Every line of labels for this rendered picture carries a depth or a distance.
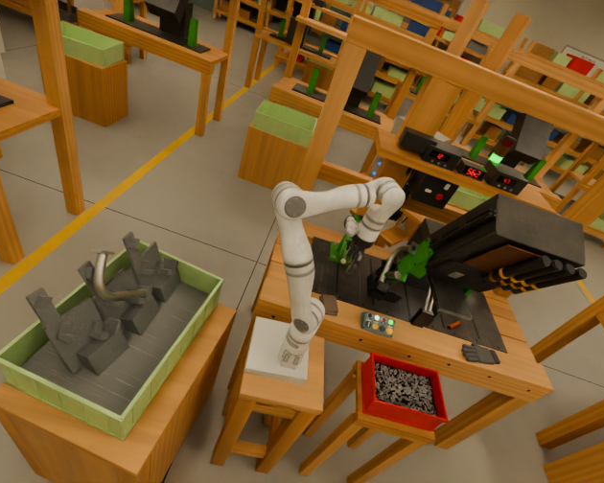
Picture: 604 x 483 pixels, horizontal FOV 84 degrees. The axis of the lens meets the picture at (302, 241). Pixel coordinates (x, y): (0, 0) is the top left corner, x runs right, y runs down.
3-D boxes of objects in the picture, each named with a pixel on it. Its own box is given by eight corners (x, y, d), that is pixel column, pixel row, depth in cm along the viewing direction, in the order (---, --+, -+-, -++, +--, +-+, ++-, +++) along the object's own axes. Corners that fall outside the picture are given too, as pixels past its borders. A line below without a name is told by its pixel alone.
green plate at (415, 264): (412, 286, 162) (446, 261, 149) (399, 279, 160) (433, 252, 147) (409, 270, 171) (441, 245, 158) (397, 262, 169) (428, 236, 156)
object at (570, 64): (578, 189, 800) (671, 96, 660) (456, 140, 780) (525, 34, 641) (569, 178, 842) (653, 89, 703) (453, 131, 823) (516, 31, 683)
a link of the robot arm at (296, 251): (266, 183, 94) (280, 260, 106) (274, 193, 86) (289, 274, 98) (296, 176, 96) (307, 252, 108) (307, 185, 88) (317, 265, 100)
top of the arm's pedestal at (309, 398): (319, 415, 126) (323, 411, 124) (237, 398, 122) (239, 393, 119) (321, 342, 151) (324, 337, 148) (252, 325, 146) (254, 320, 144)
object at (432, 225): (446, 298, 187) (485, 257, 166) (397, 282, 184) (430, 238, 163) (439, 276, 202) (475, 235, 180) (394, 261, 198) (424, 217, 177)
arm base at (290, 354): (298, 371, 128) (311, 347, 117) (275, 364, 127) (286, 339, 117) (302, 350, 135) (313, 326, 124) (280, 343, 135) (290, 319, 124)
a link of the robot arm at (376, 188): (394, 172, 103) (354, 175, 99) (408, 190, 97) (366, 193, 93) (387, 191, 108) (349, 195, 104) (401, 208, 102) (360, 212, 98)
